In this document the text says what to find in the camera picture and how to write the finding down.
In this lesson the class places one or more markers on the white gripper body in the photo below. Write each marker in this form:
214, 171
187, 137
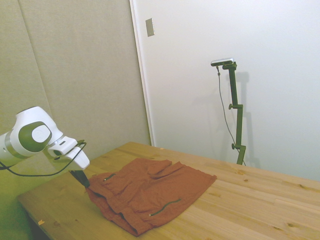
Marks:
77, 157

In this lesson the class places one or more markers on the silver exterior camera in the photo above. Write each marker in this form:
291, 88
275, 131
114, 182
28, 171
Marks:
222, 61

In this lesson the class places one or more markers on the metal wall plate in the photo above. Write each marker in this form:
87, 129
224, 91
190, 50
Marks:
150, 27

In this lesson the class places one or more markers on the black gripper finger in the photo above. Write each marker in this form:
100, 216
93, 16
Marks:
83, 175
78, 177

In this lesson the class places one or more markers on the black jointed camera stand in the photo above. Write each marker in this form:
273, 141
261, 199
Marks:
237, 125

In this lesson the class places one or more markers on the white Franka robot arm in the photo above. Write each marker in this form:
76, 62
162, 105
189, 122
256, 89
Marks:
30, 117

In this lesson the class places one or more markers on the white door trim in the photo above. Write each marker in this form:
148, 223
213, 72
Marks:
143, 75

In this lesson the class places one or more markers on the rust red shorts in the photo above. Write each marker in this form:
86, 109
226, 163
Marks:
155, 192

